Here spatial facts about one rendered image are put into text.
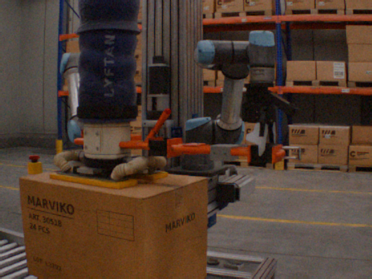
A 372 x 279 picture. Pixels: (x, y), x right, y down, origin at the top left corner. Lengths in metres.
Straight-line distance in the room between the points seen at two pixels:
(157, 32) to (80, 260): 1.27
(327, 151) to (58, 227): 7.30
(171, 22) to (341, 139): 6.50
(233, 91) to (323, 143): 6.72
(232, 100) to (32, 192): 0.90
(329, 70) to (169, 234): 7.33
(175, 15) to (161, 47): 0.18
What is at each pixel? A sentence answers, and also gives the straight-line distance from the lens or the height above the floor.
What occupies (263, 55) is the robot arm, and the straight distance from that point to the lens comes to 1.29.
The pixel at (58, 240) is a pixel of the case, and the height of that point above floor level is 0.86.
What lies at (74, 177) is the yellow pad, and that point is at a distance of 1.57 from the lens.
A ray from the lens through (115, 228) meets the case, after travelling 1.40.
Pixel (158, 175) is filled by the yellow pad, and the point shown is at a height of 1.09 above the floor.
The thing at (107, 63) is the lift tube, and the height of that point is 1.48.
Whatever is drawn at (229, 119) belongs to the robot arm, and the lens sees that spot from 1.96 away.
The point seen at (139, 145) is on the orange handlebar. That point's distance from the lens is 1.50.
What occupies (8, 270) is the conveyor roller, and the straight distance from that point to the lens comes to 2.24.
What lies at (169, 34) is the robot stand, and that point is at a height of 1.69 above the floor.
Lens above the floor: 1.36
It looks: 5 degrees down
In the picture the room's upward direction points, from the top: straight up
